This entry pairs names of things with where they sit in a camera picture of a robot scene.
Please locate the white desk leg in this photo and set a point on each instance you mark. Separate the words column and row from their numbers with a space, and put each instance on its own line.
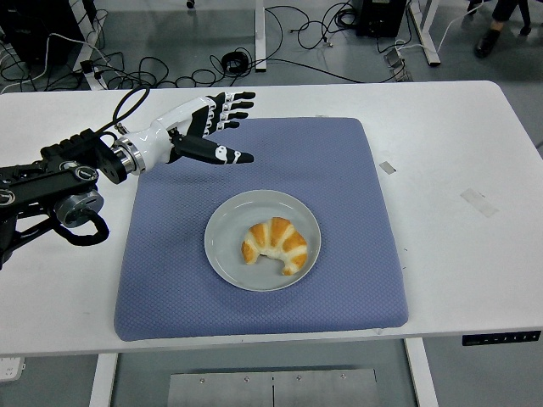
column 260, row 34
column 94, row 84
column 428, row 38

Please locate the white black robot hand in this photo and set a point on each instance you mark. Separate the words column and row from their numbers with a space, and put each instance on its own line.
column 161, row 131

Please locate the black computer case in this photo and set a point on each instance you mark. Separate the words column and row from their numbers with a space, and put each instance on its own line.
column 382, row 17

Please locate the white table leg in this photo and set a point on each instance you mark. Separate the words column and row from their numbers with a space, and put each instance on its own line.
column 102, row 381
column 422, row 377

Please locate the small clear tape piece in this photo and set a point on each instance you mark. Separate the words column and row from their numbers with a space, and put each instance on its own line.
column 387, row 167

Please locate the person's leg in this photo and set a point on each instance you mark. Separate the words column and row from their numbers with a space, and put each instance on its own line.
column 488, row 42

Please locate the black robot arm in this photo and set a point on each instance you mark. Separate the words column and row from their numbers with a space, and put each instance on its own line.
column 51, row 182

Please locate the black power adapter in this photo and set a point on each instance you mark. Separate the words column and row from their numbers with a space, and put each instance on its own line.
column 87, row 66

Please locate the grey foot pedal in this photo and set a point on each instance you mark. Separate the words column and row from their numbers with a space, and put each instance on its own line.
column 398, row 63

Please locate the large black equipment box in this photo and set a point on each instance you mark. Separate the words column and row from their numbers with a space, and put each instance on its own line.
column 38, row 25

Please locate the grey metal plate with screws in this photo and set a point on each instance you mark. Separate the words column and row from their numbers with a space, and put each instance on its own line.
column 220, row 390

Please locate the grey round plate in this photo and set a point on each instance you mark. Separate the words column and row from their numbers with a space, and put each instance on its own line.
column 229, row 237

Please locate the large clear tape piece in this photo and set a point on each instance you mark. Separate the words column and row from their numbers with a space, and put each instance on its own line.
column 478, row 202

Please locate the striped croissant bread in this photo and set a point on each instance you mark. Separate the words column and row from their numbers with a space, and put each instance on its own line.
column 275, row 241

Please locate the blue quilted mat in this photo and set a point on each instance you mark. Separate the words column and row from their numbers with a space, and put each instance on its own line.
column 318, row 148

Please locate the white power strip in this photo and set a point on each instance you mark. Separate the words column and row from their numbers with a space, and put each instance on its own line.
column 10, row 369

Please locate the black table control panel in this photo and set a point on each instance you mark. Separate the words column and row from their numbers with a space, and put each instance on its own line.
column 500, row 338

